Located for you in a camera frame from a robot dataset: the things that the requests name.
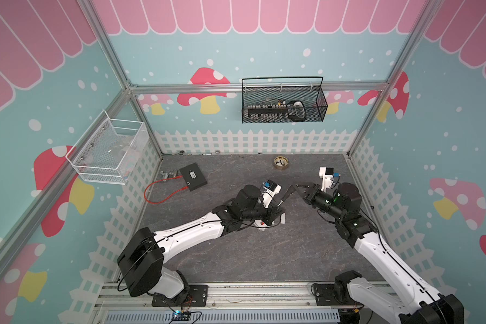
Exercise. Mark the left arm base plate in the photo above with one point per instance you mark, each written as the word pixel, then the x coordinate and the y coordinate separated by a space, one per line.
pixel 194 295

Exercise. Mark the black wire mesh basket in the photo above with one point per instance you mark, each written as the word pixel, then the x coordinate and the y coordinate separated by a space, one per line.
pixel 283 100

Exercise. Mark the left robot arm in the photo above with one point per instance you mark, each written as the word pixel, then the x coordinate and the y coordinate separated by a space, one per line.
pixel 142 261

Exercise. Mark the green circuit board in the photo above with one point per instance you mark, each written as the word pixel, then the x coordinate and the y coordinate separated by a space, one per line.
pixel 180 316

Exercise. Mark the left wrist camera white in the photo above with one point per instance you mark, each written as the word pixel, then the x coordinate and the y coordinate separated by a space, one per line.
pixel 270 189

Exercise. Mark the white wire basket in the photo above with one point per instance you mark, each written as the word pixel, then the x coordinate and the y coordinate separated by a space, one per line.
pixel 110 150

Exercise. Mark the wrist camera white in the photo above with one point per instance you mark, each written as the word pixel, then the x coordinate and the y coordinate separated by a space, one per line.
pixel 270 189
pixel 329 178

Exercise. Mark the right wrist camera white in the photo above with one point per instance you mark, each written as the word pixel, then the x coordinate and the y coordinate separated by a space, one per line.
pixel 329 178

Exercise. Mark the tape roll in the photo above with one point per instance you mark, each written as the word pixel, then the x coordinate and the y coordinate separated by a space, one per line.
pixel 281 163

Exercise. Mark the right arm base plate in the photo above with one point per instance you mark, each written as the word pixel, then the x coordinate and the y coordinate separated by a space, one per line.
pixel 333 294

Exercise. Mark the white alarm device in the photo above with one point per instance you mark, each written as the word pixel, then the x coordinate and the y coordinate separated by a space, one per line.
pixel 260 224

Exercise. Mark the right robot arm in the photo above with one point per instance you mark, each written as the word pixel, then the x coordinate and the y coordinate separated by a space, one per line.
pixel 415 301

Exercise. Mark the metal clip on table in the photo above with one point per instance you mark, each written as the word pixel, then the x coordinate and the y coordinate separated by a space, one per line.
pixel 166 175

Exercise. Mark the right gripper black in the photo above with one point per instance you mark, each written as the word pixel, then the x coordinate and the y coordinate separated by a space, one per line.
pixel 312 192

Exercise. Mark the black box device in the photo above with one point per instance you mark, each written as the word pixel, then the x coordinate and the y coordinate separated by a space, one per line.
pixel 193 176

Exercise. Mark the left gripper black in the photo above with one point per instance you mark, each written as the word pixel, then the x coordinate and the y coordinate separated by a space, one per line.
pixel 269 210

